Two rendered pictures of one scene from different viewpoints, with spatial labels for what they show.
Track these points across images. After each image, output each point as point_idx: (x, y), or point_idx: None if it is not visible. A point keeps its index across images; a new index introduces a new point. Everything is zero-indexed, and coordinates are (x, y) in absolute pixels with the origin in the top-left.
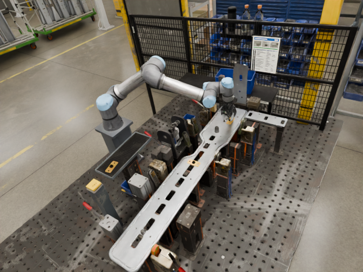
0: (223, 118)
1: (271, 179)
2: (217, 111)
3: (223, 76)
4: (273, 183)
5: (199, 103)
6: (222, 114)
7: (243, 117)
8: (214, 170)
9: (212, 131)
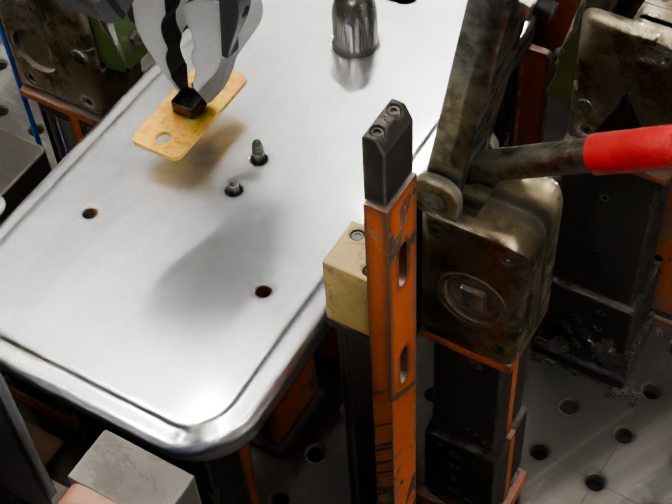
0: (261, 203)
1: (5, 128)
2: (311, 316)
3: (81, 467)
4: (4, 104)
5: (564, 149)
6: (255, 273)
7: (26, 210)
8: None
9: (400, 44)
